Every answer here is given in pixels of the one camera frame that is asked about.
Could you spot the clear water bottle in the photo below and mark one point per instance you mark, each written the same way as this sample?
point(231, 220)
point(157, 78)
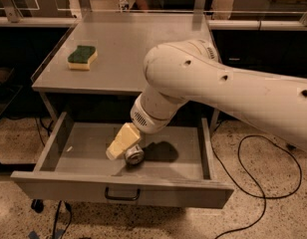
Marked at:
point(124, 5)

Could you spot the crushed silver 7up can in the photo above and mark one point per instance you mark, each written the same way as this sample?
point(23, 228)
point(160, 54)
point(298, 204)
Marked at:
point(134, 155)

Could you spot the black drawer handle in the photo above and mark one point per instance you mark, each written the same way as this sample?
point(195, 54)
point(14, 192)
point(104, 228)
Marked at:
point(128, 196)

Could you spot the black caster wheel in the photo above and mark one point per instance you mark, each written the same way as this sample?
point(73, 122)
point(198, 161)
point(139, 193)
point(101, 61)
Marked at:
point(37, 205)

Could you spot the grey metal counter cabinet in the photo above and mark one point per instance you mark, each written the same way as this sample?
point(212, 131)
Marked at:
point(122, 41)

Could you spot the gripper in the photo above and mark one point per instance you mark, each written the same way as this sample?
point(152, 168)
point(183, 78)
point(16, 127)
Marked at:
point(143, 119)

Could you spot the white horizontal rail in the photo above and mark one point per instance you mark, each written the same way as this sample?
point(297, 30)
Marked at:
point(212, 24)

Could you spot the green and yellow sponge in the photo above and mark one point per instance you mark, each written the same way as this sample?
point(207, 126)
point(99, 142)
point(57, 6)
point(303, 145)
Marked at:
point(82, 58)

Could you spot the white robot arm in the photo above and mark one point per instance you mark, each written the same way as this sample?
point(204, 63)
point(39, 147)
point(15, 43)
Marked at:
point(180, 72)

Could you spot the open grey top drawer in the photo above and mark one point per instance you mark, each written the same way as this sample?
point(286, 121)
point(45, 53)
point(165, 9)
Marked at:
point(178, 169)

